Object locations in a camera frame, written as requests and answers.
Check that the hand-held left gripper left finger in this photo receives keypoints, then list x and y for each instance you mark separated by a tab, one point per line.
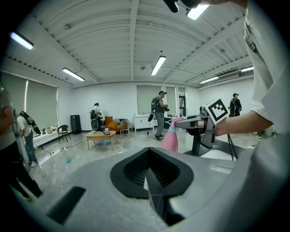
102	204

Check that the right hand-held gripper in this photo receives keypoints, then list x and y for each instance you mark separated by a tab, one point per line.
217	111

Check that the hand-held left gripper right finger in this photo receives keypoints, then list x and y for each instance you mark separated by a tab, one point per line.
199	181

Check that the pink spray bottle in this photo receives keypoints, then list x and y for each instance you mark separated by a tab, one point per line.
170	141

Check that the person's right forearm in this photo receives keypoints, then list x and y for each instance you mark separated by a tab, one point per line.
240	124

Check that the grey roller blind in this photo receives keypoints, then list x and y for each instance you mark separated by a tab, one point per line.
147	99
15	90
42	104
171	99

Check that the white sideboard cabinet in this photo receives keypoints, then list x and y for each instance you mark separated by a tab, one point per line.
142	122

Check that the black tripod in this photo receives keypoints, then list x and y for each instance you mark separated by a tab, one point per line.
232	147

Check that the long ceiling light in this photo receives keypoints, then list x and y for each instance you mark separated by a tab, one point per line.
247	69
73	74
21	40
209	79
196	12
158	65

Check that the teal object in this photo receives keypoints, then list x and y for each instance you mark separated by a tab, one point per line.
68	160
105	142

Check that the small wooden stool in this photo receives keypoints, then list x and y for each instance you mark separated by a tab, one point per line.
125	130

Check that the wooden coffee table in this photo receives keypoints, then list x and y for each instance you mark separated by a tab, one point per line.
100	135

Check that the steel electric kettle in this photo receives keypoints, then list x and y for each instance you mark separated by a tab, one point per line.
106	131

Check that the orange sofa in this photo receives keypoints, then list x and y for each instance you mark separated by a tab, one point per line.
112	124

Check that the black trolley speaker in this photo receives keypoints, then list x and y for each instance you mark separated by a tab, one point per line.
95	124

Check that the black cabinet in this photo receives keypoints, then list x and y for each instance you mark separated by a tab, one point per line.
75	124

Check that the black chair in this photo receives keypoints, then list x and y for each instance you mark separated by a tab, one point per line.
62	129

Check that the low white table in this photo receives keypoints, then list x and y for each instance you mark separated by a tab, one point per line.
45	138

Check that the person's white shirt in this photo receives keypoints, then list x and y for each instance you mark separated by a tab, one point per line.
272	68

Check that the black head-worn camera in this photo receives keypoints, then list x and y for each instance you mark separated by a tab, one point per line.
172	5

